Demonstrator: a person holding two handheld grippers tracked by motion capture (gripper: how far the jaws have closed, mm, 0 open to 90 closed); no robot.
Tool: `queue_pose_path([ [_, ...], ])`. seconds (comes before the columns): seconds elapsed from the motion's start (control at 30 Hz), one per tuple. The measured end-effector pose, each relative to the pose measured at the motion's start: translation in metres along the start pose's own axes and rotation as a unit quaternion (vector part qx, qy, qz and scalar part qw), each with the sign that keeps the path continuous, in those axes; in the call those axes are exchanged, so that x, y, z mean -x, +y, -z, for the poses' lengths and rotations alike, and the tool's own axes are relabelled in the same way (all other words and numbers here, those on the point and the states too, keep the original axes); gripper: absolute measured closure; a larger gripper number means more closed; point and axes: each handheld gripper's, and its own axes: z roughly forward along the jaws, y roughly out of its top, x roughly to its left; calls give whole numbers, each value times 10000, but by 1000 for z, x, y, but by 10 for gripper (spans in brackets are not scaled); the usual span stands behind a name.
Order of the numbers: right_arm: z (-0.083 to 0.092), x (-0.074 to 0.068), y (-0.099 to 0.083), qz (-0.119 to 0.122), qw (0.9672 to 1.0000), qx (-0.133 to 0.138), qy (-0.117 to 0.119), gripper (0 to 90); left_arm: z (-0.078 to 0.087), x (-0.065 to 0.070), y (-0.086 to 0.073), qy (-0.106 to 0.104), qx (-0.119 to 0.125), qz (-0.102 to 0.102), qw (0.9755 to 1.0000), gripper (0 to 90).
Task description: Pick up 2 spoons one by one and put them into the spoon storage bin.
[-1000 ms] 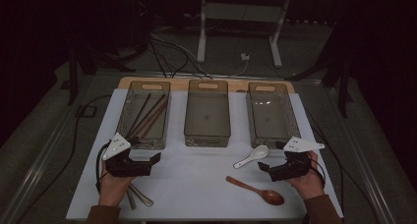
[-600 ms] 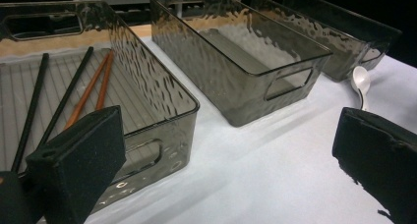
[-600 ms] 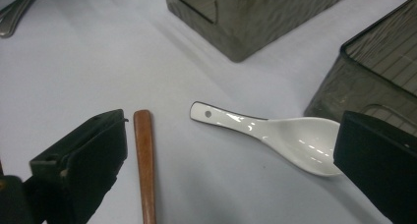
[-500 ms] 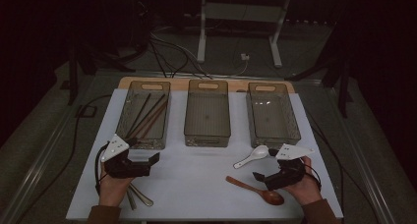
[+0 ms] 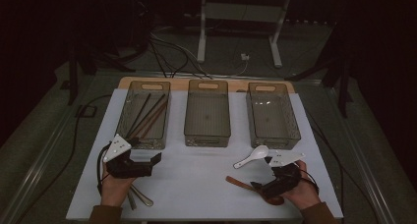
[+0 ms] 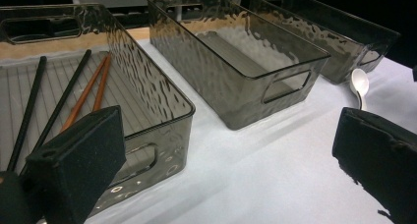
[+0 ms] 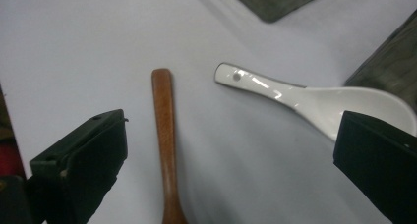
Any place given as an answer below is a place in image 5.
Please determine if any black tripod stand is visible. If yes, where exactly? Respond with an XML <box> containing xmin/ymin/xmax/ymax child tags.
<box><xmin>284</xmin><ymin>21</ymin><xmax>354</xmax><ymax>119</ymax></box>
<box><xmin>67</xmin><ymin>40</ymin><xmax>136</xmax><ymax>106</ymax></box>

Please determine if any black floor box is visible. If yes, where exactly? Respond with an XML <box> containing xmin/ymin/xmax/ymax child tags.
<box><xmin>77</xmin><ymin>104</ymin><xmax>98</xmax><ymax>118</ymax></box>

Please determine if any white floor cable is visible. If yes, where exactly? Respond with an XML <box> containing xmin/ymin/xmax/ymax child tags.
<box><xmin>150</xmin><ymin>27</ymin><xmax>250</xmax><ymax>79</ymax></box>

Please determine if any white table mat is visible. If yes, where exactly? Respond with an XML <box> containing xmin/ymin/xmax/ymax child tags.
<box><xmin>65</xmin><ymin>87</ymin><xmax>344</xmax><ymax>222</ymax></box>

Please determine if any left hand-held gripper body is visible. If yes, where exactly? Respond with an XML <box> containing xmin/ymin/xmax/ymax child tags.
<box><xmin>102</xmin><ymin>134</ymin><xmax>154</xmax><ymax>180</ymax></box>

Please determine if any metal knife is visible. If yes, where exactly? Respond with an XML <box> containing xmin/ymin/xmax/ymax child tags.
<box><xmin>130</xmin><ymin>184</ymin><xmax>154</xmax><ymax>208</ymax></box>

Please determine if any person's left hand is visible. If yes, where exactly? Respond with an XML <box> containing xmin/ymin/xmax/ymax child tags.
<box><xmin>99</xmin><ymin>163</ymin><xmax>137</xmax><ymax>208</ymax></box>

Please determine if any white ceramic spoon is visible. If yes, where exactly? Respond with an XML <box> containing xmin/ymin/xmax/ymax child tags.
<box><xmin>233</xmin><ymin>144</ymin><xmax>269</xmax><ymax>170</ymax></box>

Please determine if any left hand-held gripper black cable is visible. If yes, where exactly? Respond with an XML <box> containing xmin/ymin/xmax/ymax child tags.
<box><xmin>95</xmin><ymin>143</ymin><xmax>111</xmax><ymax>196</ymax></box>

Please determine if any right hand-held gripper black cable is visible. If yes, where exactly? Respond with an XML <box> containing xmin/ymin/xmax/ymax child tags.
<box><xmin>300</xmin><ymin>169</ymin><xmax>321</xmax><ymax>196</ymax></box>

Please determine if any black chopstick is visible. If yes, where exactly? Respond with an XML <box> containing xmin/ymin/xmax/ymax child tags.
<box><xmin>126</xmin><ymin>92</ymin><xmax>152</xmax><ymax>139</ymax></box>
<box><xmin>129</xmin><ymin>93</ymin><xmax>166</xmax><ymax>139</ymax></box>

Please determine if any metal floor rail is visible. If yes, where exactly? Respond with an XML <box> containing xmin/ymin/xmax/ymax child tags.
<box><xmin>323</xmin><ymin>85</ymin><xmax>399</xmax><ymax>224</ymax></box>
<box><xmin>0</xmin><ymin>83</ymin><xmax>87</xmax><ymax>224</ymax></box>

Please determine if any hand-held gripper black cable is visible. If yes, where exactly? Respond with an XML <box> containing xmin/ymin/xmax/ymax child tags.
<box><xmin>95</xmin><ymin>143</ymin><xmax>111</xmax><ymax>196</ymax></box>
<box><xmin>300</xmin><ymin>169</ymin><xmax>321</xmax><ymax>196</ymax></box>

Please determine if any black floor cable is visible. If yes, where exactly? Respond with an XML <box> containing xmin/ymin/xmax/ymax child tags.
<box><xmin>13</xmin><ymin>94</ymin><xmax>112</xmax><ymax>224</ymax></box>
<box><xmin>149</xmin><ymin>36</ymin><xmax>191</xmax><ymax>80</ymax></box>

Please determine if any person's right hand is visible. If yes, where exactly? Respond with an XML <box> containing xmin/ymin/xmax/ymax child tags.
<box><xmin>280</xmin><ymin>159</ymin><xmax>322</xmax><ymax>211</ymax></box>

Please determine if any brown wooden chopstick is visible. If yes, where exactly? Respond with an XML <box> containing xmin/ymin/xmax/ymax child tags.
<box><xmin>141</xmin><ymin>102</ymin><xmax>169</xmax><ymax>140</ymax></box>
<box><xmin>135</xmin><ymin>99</ymin><xmax>169</xmax><ymax>140</ymax></box>

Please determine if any white metal stand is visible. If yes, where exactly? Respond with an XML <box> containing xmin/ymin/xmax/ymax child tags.
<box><xmin>196</xmin><ymin>0</ymin><xmax>293</xmax><ymax>69</ymax></box>

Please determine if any smoky clear plastic bin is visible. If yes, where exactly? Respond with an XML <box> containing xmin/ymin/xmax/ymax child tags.
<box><xmin>183</xmin><ymin>79</ymin><xmax>232</xmax><ymax>148</ymax></box>
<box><xmin>114</xmin><ymin>81</ymin><xmax>171</xmax><ymax>150</ymax></box>
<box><xmin>246</xmin><ymin>82</ymin><xmax>302</xmax><ymax>150</ymax></box>

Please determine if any brown wooden spoon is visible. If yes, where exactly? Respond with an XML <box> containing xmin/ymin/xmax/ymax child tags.
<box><xmin>225</xmin><ymin>175</ymin><xmax>285</xmax><ymax>206</ymax></box>

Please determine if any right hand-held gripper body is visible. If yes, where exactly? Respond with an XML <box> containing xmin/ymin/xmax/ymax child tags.
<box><xmin>260</xmin><ymin>150</ymin><xmax>307</xmax><ymax>199</ymax></box>

